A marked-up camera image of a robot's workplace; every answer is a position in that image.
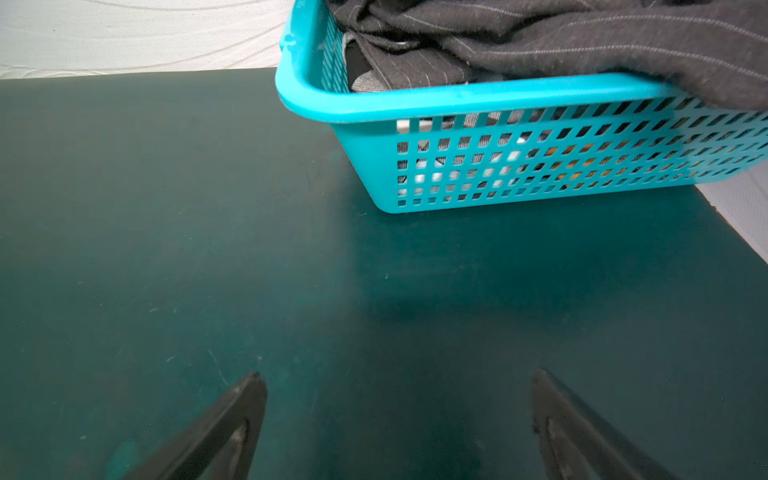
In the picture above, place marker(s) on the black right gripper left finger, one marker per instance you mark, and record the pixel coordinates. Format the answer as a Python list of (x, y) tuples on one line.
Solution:
[(219, 444)]

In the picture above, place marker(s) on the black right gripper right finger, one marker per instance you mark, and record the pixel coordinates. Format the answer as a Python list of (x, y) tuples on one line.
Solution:
[(575, 442)]

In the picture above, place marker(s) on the dark grey pinstriped shirt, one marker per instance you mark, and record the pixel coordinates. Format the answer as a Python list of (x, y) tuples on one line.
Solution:
[(714, 50)]

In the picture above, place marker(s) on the teal plastic laundry basket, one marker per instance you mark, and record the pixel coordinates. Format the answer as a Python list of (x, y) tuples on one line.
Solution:
[(490, 143)]

